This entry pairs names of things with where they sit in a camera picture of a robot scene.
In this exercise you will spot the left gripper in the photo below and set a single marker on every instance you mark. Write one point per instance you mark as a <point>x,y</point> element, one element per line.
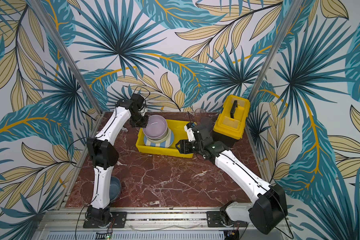
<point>141,120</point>

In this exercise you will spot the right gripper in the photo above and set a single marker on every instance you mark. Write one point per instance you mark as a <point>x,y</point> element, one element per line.
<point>187,145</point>

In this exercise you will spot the lilac bowl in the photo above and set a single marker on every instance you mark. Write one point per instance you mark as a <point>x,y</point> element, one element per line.
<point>156,128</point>

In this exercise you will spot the light green bowl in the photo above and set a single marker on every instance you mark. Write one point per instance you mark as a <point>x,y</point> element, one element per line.
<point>160,138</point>

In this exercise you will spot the dark blue bowl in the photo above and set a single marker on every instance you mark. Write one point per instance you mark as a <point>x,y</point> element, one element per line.
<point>115,189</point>

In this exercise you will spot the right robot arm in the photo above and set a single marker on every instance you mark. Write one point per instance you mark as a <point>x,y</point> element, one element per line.
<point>268,207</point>

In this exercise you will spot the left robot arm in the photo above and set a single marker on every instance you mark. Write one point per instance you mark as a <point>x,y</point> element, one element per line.
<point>104,156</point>

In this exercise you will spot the grey translucent cup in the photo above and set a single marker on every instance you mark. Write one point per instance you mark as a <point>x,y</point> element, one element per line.
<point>206,121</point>

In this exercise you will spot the clear pink cup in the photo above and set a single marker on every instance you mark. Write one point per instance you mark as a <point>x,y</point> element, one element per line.
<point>200,113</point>

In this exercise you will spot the yellow black toolbox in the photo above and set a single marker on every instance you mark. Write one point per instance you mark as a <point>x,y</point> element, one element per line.
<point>230,125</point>

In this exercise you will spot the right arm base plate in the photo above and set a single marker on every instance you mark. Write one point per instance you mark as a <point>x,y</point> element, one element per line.
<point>217,219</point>

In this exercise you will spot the left aluminium corner post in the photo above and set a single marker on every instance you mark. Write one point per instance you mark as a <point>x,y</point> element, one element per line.
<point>48,24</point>

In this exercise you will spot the aluminium corner post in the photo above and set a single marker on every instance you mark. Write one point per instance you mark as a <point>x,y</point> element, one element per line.
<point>48,24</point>
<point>287,22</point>

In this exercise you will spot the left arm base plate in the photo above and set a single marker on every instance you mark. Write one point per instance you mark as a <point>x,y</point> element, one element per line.
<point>115,220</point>

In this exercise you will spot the aluminium frame rail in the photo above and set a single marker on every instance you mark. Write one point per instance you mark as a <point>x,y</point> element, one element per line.
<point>189,223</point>

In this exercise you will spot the right aluminium corner post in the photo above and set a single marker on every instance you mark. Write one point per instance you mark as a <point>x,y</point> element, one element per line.
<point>287,22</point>

